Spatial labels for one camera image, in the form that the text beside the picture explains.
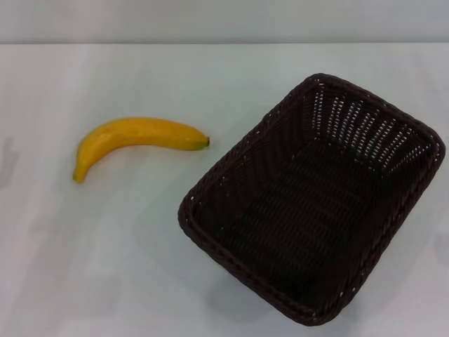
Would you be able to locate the dark brown woven basket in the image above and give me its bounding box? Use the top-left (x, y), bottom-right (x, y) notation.
top-left (177, 72), bottom-right (446, 317)

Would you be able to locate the yellow banana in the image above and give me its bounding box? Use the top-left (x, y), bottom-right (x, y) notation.
top-left (72, 117), bottom-right (210, 184)

